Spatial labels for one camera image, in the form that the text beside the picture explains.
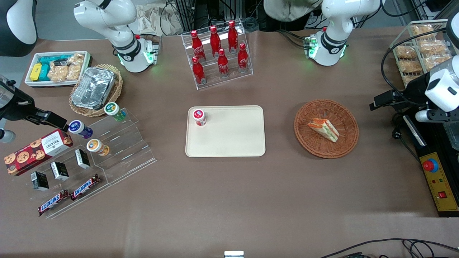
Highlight clear acrylic step display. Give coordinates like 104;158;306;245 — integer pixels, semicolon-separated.
27;107;157;219

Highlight yellow emergency stop box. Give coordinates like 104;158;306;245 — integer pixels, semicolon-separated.
418;151;459;218

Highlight clear acrylic bottle rack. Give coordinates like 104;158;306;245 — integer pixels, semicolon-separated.
181;20;253;90

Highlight beige plastic tray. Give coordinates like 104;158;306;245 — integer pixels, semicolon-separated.
185;105;266;158

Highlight black cables at table edge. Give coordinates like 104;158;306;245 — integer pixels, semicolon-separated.
318;238;459;258

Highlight purple lid cup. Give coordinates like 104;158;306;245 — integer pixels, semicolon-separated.
68;120;93;139

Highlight Snickers bar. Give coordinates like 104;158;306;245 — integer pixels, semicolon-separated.
70;174;101;201
38;190;70;216

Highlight black cables by arm base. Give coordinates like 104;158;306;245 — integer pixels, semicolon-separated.
276;29;311;49

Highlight long teal box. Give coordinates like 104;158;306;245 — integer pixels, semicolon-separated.
39;55;70;67

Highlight round brown wicker basket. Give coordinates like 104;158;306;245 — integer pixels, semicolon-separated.
294;99;359;159

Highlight aluminium foil tray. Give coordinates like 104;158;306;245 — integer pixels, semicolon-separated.
71;67;115;110

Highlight black aluminium frame rail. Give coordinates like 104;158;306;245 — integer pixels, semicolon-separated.
402;107;459;153

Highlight clear bag of crackers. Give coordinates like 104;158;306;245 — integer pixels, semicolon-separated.
48;64;69;82
66;53;84;81

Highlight red cola bottle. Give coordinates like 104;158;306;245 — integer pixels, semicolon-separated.
192;57;206;85
237;43;249;73
191;30;206;61
228;20;239;52
217;49;230;77
210;26;222;58

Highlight red lid yoghurt cup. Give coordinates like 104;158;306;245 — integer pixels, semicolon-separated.
193;109;207;126

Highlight beige cloth bag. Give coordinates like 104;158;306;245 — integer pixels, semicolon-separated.
134;3;184;36

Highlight triangle sandwich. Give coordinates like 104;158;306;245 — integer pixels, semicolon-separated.
308;118;340;143

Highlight orange lid cup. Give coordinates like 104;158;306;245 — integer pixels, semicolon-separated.
86;139;110;157

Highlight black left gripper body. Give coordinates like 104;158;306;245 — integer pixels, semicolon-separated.
393;73;431;107

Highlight clear plastic container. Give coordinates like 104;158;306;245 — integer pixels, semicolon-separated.
444;122;459;151

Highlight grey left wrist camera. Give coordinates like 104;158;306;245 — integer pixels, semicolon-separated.
415;109;459;123

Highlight green lid cup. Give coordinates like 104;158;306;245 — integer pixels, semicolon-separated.
104;102;127;122

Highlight white plastic bin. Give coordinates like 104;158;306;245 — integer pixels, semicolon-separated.
24;51;92;88

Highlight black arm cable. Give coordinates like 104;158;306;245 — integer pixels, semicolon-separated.
380;46;429;107

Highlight person standing behind table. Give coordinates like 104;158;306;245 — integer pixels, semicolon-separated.
263;0;324;23

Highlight light oval wicker basket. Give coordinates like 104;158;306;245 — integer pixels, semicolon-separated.
69;64;123;118

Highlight red Walkers cookie box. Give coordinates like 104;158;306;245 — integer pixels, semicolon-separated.
4;129;74;176

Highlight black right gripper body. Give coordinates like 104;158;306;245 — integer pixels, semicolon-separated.
0;81;35;121

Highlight small black carton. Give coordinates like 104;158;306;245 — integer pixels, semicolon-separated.
50;162;70;181
30;171;50;191
75;149;91;169

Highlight black cable with plug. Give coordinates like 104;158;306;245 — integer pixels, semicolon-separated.
391;113;421;162

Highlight clear acrylic bread rack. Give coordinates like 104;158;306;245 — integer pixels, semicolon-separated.
390;19;453;89

